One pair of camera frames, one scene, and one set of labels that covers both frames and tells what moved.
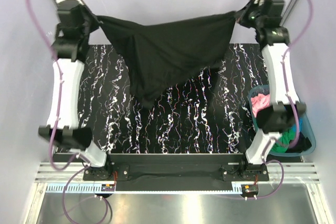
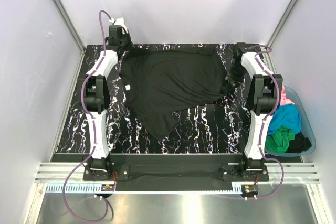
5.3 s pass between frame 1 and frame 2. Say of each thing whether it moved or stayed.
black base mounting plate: stayed
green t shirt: stayed
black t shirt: moved
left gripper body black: moved
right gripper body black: moved
